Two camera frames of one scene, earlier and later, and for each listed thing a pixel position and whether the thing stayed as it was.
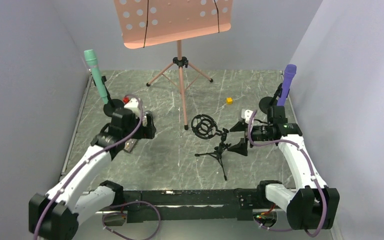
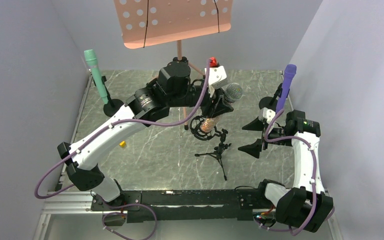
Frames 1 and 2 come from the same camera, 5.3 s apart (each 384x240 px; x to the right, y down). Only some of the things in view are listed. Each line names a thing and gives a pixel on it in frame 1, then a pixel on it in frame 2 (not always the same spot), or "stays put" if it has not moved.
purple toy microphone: [289, 72] stays put
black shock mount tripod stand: [203, 126] stays put
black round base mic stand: [113, 104] stays put
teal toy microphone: [90, 55] stays put
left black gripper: [149, 129] to [214, 103]
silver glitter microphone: [129, 144] to [233, 93]
